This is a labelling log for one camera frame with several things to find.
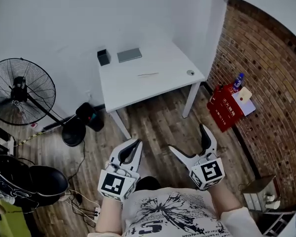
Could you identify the grey metal frame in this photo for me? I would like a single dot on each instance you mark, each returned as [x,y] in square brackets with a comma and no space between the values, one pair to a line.
[283,221]

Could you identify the white notebook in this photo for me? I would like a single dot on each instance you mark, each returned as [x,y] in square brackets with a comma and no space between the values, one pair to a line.
[247,107]

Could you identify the black open box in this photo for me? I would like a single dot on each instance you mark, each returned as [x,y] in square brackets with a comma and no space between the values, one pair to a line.
[103,57]

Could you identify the person's left forearm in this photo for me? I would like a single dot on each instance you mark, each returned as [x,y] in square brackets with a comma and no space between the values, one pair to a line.
[108,216]

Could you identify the person's right forearm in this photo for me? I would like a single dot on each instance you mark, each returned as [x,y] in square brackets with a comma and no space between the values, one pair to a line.
[224,201]

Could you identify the black standing fan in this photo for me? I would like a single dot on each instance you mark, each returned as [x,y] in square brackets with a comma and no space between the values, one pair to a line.
[19,90]

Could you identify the person's printed white shirt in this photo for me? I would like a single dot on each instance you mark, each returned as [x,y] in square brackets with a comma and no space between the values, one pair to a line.
[172,216]

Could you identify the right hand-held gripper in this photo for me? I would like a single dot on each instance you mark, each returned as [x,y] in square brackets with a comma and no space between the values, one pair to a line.
[208,173]

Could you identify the person's black trouser leg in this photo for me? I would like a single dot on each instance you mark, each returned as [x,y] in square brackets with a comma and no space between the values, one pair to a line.
[148,184]

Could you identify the white power strip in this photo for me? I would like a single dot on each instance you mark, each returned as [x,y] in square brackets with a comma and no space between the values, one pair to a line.
[97,213]

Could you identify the blue-capped water bottle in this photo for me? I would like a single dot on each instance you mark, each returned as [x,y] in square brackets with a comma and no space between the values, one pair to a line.
[238,81]

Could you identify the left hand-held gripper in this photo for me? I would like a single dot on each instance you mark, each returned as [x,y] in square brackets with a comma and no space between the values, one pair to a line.
[118,181]

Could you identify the white table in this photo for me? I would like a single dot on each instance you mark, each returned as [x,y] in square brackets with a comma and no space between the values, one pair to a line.
[148,88]

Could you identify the yellow-green cloth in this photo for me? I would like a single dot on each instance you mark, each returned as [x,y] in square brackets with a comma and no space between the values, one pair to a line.
[10,221]

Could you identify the beige envelope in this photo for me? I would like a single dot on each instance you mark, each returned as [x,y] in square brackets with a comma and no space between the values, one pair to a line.
[245,95]

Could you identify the red fire extinguisher box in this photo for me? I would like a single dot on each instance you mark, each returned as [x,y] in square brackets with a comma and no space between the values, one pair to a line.
[223,110]

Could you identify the black chair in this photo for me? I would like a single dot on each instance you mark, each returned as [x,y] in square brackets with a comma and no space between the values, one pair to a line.
[34,181]

